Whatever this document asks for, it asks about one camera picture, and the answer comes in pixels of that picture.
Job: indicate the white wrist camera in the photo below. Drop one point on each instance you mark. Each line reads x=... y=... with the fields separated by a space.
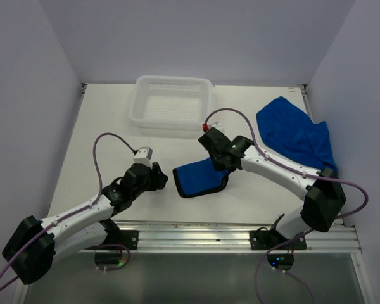
x=216 y=125
x=143 y=156

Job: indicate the blue towel with black trim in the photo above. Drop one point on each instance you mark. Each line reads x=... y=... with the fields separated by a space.
x=199 y=178

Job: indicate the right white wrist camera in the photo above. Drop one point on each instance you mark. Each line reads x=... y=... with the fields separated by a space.
x=216 y=125

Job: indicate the right black base bracket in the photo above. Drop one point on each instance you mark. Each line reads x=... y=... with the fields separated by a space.
x=264 y=239

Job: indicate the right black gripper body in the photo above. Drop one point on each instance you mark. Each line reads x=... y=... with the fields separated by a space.
x=218 y=165

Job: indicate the crumpled blue towel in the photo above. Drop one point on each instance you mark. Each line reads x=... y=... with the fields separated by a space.
x=290 y=132

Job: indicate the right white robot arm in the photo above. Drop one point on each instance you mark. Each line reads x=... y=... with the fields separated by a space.
x=321 y=194

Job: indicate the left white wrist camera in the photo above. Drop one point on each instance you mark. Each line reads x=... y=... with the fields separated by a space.
x=143 y=156

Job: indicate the white plastic mesh basket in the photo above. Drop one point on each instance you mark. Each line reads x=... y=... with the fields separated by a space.
x=167 y=106

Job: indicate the black base bracket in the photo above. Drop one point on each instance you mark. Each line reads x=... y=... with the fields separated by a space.
x=264 y=239
x=128 y=238

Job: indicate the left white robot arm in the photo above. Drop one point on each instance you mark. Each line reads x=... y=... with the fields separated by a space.
x=37 y=244

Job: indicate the left black base bracket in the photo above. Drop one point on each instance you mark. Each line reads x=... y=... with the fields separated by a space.
x=128 y=238

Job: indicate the aluminium mounting rail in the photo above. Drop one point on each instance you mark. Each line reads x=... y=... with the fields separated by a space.
x=192 y=237

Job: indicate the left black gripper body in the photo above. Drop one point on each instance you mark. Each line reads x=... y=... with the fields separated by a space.
x=152 y=182

